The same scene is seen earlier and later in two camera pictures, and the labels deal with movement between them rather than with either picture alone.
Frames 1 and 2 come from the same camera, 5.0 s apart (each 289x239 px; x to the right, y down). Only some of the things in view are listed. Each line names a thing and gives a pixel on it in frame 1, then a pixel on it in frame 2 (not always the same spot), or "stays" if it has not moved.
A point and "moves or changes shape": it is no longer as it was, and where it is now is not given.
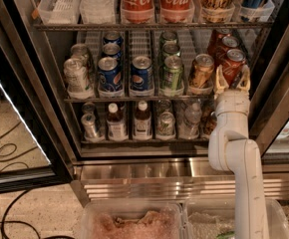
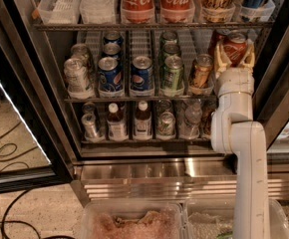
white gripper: x=232 y=99 -> x=235 y=81
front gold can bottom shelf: x=208 y=122 stays
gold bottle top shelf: x=217 y=2 stays
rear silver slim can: x=88 y=108 stays
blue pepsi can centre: x=142 y=75 stays
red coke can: x=233 y=65 moves or changes shape
